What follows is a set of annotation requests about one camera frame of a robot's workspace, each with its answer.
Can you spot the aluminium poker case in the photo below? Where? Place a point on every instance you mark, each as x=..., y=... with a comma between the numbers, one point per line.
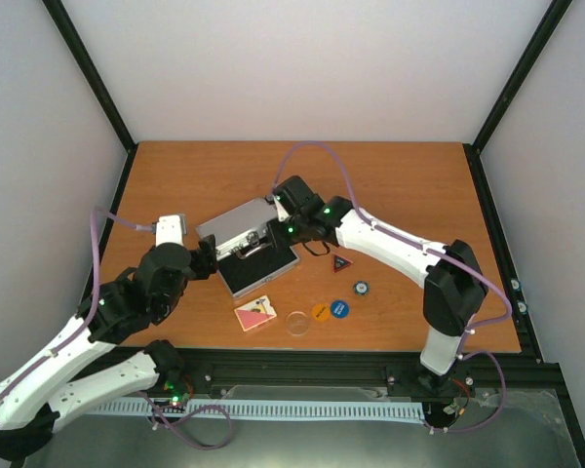
x=248, y=257

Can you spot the black aluminium frame rail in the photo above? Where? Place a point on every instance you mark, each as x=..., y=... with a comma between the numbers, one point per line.
x=211, y=370

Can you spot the orange big blind button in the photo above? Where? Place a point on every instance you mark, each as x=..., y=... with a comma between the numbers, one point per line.
x=321, y=312

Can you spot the blue small blind button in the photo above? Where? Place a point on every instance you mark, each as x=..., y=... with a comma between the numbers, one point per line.
x=340, y=309

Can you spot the light blue cable duct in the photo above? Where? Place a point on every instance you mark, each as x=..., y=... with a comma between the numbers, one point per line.
x=297, y=411

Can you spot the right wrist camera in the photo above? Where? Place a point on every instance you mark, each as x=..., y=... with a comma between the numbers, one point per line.
x=282, y=213

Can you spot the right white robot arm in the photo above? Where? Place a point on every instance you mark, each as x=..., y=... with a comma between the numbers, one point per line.
x=449, y=275

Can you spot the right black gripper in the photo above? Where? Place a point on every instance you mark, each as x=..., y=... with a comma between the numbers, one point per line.
x=277, y=238

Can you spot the pink yellow card deck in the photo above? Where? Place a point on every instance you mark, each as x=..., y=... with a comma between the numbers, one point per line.
x=255, y=313

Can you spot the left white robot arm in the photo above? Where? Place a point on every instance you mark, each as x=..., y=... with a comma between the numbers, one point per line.
x=47, y=393

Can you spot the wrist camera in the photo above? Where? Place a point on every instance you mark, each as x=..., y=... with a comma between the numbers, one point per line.
x=282, y=213
x=170, y=229

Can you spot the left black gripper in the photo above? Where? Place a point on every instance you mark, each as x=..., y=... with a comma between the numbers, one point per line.
x=207, y=258

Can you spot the triangular all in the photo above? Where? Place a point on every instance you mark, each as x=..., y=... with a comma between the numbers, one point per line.
x=340, y=263

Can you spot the clear round dealer button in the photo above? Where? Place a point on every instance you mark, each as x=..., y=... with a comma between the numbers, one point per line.
x=297, y=323

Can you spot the blue green chip stack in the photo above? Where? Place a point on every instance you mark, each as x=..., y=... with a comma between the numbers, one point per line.
x=361, y=288

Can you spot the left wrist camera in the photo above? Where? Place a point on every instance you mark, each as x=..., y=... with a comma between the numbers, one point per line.
x=170, y=229

